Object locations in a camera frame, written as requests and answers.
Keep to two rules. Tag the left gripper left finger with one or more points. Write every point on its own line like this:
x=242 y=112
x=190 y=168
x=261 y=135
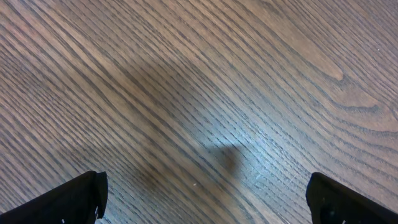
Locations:
x=80 y=200

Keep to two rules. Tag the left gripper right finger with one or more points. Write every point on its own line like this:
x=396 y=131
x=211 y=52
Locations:
x=330 y=202

